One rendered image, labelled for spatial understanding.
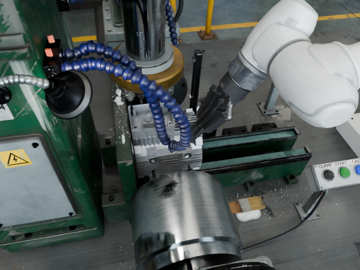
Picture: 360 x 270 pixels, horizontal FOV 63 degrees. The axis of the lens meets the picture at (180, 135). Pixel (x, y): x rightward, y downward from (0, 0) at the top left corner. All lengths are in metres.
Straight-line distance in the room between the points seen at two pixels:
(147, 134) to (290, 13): 0.45
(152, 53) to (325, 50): 0.34
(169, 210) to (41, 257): 0.53
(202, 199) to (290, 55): 0.34
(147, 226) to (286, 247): 0.54
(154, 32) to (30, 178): 0.41
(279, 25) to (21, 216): 0.75
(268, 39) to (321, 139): 0.82
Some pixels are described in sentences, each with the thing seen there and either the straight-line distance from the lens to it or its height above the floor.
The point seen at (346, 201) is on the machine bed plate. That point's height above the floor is 0.80.
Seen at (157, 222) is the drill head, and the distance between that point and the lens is 0.66.
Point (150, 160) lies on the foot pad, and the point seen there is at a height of 1.06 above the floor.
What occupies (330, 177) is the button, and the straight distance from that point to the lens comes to 0.92.
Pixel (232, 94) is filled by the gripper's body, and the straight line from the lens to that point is 0.73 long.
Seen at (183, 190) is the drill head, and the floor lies 1.16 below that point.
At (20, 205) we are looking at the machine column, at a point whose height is 1.07.
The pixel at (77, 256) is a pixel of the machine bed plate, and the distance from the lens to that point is 1.03.
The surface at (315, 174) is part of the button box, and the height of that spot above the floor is 1.07.
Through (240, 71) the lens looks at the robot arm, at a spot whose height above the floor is 1.34.
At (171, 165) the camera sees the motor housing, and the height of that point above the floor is 1.02.
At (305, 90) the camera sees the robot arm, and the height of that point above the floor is 1.41.
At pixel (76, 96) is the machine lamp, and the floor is 1.48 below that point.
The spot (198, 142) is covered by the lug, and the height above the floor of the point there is 1.08.
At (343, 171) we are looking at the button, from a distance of 0.95.
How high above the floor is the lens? 1.74
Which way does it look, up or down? 49 degrees down
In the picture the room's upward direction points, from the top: 3 degrees clockwise
